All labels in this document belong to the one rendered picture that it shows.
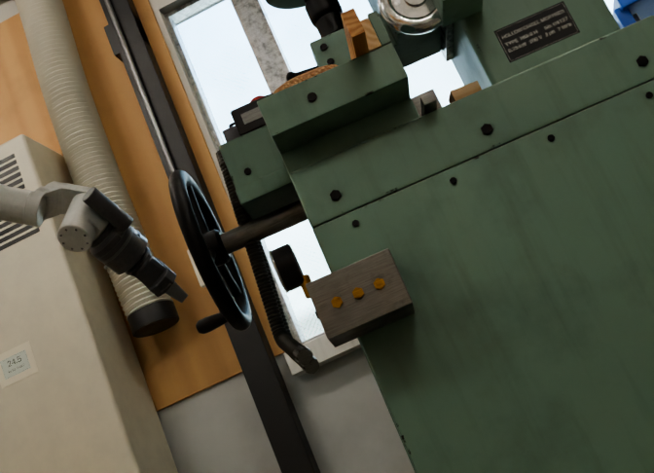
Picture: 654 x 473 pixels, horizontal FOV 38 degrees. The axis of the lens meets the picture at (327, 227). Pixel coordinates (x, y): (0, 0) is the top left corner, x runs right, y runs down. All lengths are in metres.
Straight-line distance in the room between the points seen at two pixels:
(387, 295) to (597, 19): 0.60
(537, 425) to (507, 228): 0.27
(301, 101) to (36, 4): 2.21
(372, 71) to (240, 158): 0.33
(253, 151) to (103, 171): 1.61
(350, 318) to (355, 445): 1.73
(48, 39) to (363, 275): 2.31
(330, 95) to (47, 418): 1.84
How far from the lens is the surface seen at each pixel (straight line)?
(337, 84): 1.36
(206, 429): 3.08
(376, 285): 1.24
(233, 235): 1.58
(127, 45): 3.36
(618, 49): 1.45
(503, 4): 1.59
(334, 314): 1.24
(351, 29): 1.32
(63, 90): 3.30
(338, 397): 2.96
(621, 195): 1.37
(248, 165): 1.59
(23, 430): 3.02
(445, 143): 1.38
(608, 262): 1.35
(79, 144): 3.21
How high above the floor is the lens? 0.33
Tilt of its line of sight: 16 degrees up
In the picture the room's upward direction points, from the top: 23 degrees counter-clockwise
